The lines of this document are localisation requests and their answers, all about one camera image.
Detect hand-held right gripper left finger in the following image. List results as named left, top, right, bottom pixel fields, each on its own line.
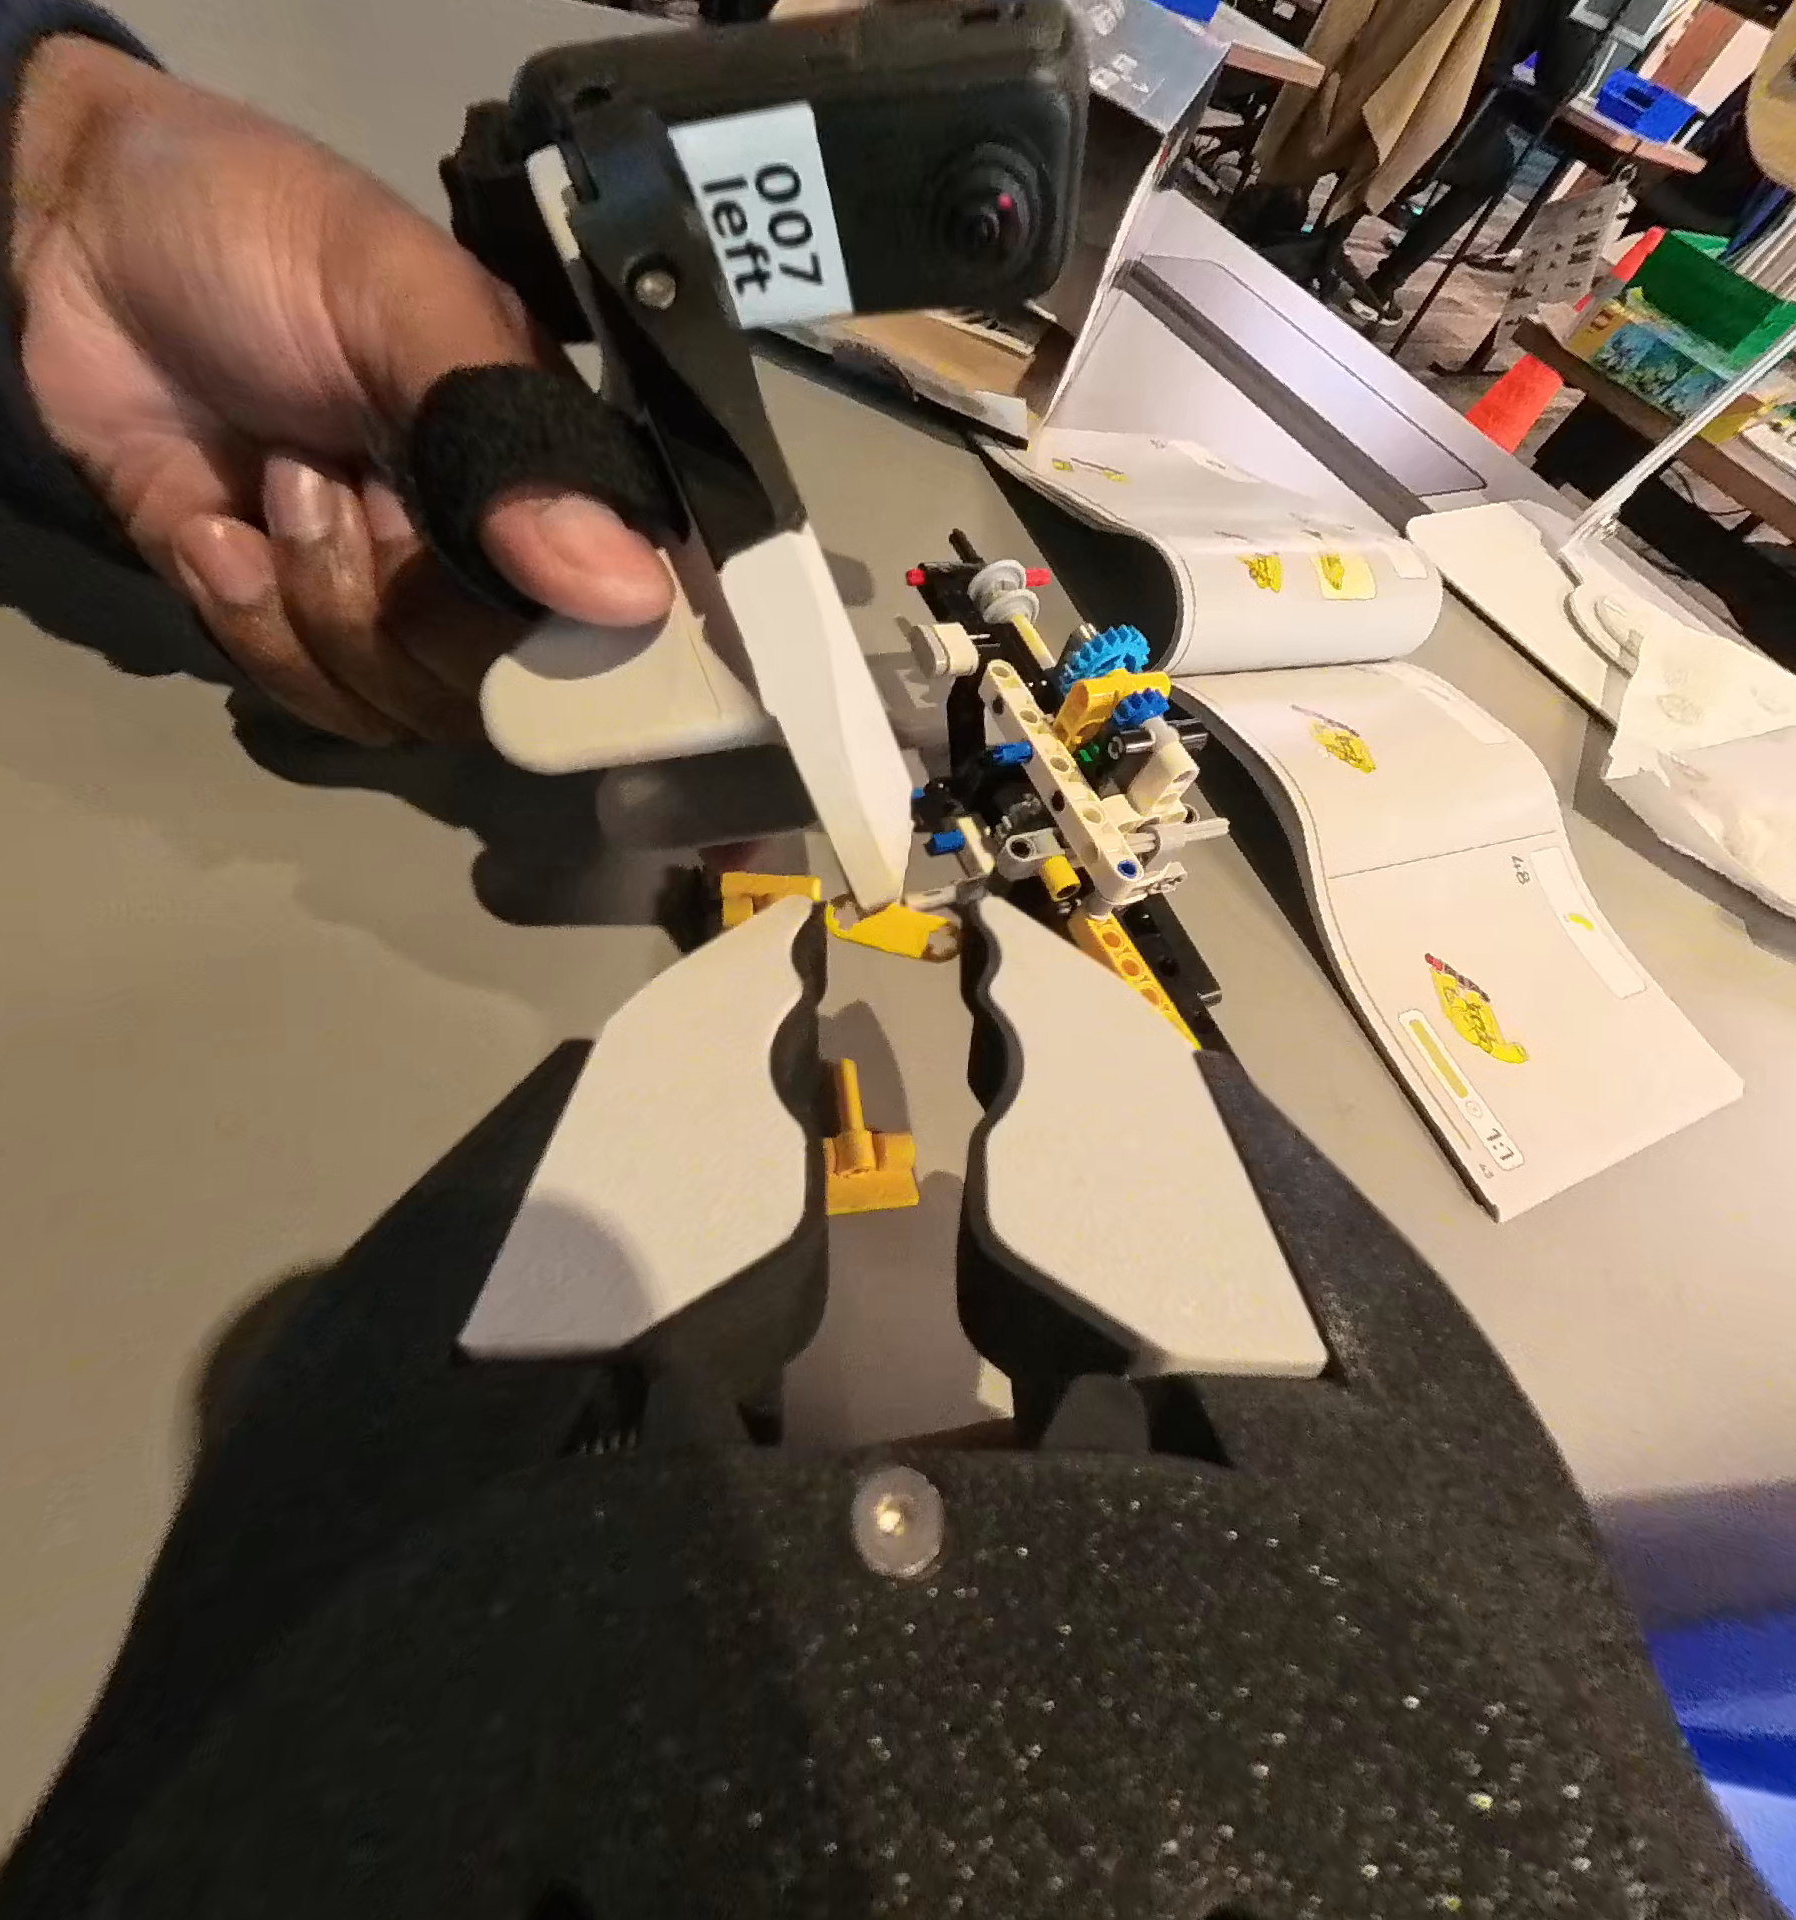
left=457, top=897, right=831, bottom=1365

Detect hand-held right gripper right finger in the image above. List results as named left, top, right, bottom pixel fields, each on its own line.
left=962, top=897, right=1331, bottom=1382

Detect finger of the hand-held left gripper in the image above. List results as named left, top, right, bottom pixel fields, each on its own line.
left=718, top=527, right=918, bottom=914

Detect yellow lego connector with axle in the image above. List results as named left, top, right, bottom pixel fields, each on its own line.
left=822, top=1058, right=922, bottom=1215

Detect yellow lego connector piece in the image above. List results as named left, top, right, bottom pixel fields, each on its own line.
left=825, top=897, right=964, bottom=967

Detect cardboard lego box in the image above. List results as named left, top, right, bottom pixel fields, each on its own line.
left=777, top=0, right=1233, bottom=441

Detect lego vehicle model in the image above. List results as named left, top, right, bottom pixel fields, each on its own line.
left=897, top=529, right=1233, bottom=1045

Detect green lego box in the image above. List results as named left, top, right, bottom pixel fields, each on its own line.
left=1564, top=232, right=1796, bottom=423

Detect person's left hand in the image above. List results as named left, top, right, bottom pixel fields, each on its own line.
left=5, top=38, right=681, bottom=753

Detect open instruction booklet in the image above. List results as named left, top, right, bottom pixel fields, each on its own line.
left=979, top=429, right=1747, bottom=1225

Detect white desk lamp stand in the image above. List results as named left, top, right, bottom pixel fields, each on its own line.
left=1407, top=293, right=1796, bottom=727

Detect small blue bin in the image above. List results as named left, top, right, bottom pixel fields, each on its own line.
left=1594, top=67, right=1703, bottom=147

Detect white printed paper bag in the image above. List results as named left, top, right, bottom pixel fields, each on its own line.
left=1603, top=623, right=1796, bottom=964

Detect large blue storage bin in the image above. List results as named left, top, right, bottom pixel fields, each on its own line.
left=1594, top=1478, right=1796, bottom=1920

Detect wooden table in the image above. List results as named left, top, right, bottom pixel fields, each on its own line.
left=1512, top=323, right=1796, bottom=591

